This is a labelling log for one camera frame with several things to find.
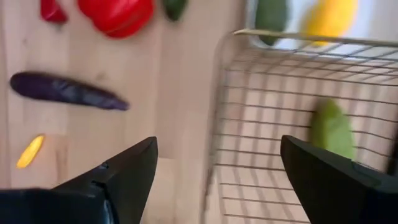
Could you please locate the small yellow pepper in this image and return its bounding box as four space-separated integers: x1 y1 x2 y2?
16 134 46 169

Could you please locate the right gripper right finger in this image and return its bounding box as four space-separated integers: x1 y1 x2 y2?
280 134 398 224

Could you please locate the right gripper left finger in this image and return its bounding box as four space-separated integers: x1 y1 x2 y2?
54 136 159 224

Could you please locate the yellow lemon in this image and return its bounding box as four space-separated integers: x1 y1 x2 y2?
300 0 360 47

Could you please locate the small red pepper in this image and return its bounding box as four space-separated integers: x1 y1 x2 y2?
39 0 68 25

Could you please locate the light green squash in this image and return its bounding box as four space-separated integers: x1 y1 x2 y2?
309 98 357 161

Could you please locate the dark green avocado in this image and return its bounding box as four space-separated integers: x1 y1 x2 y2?
254 0 290 47

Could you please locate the red bell pepper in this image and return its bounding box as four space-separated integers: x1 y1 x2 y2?
77 0 155 40

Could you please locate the purple eggplant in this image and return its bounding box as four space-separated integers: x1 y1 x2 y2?
9 71 130 112

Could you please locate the wire mesh basket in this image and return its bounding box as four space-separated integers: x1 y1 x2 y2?
201 28 398 224

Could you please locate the dark green cucumber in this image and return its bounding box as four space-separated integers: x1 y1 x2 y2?
163 0 189 22

